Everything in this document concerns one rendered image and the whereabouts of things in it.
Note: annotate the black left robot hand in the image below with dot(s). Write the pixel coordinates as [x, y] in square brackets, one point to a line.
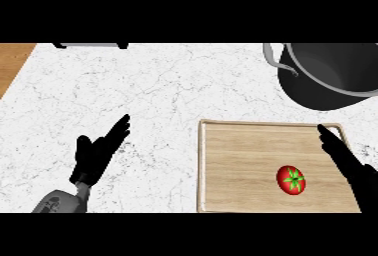
[97, 155]

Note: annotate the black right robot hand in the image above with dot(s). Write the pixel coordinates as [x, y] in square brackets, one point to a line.
[352, 166]

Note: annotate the black pot with grey rim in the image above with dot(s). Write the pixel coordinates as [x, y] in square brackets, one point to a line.
[334, 76]

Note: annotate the pale wooden tray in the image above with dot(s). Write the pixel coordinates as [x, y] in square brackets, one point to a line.
[256, 170]

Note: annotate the red tomato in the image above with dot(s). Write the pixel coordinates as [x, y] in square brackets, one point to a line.
[292, 180]

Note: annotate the grey appliance with black feet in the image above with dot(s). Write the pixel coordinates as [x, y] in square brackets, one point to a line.
[91, 45]

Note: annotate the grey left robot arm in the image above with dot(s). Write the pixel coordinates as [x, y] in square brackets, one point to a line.
[63, 200]

